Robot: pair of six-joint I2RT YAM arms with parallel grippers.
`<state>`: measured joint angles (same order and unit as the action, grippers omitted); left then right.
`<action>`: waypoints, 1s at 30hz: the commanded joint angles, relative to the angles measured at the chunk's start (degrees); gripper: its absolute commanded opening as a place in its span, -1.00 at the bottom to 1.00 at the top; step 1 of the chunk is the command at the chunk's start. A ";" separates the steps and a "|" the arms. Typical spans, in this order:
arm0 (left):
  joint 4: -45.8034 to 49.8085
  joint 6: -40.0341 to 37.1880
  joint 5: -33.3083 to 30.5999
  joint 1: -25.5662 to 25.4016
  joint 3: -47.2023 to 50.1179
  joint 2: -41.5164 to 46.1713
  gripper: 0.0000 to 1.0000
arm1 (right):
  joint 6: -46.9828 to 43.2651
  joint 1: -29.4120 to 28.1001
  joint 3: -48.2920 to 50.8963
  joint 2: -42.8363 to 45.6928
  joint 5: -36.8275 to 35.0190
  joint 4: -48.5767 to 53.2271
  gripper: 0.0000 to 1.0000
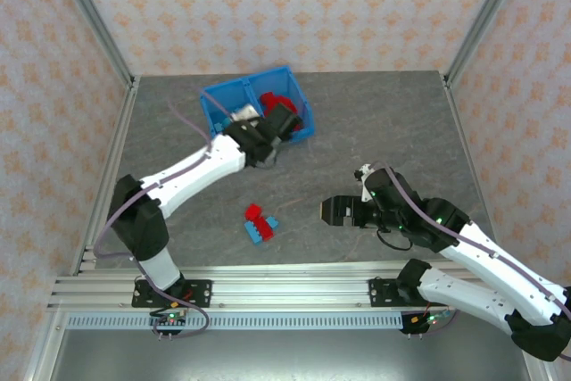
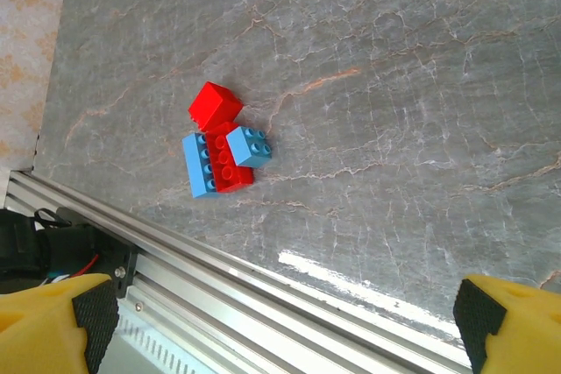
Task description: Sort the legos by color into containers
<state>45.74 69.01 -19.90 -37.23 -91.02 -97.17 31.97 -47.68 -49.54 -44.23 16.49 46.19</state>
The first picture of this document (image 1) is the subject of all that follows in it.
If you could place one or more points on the wide aluminium base rail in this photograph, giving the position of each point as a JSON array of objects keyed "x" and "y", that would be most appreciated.
[{"x": 290, "y": 285}]

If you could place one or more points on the aluminium frame post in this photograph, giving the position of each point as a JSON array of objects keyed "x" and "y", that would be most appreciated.
[
  {"x": 486, "y": 15},
  {"x": 89, "y": 15}
]

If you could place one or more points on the aluminium lower frame rail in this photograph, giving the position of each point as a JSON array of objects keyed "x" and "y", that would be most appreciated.
[
  {"x": 44, "y": 345},
  {"x": 542, "y": 372}
]

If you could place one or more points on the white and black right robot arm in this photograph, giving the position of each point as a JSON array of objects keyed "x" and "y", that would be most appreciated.
[{"x": 490, "y": 274}]

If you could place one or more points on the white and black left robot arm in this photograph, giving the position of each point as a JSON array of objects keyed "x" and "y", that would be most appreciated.
[{"x": 192, "y": 176}]

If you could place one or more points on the small circuit board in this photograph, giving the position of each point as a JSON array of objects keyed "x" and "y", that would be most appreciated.
[
  {"x": 171, "y": 319},
  {"x": 430, "y": 319}
]

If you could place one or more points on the aluminium table side rail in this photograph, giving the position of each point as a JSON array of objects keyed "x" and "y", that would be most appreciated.
[
  {"x": 474, "y": 176},
  {"x": 118, "y": 131}
]

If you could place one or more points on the small blue lego brick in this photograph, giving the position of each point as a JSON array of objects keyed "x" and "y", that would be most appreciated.
[{"x": 273, "y": 222}]

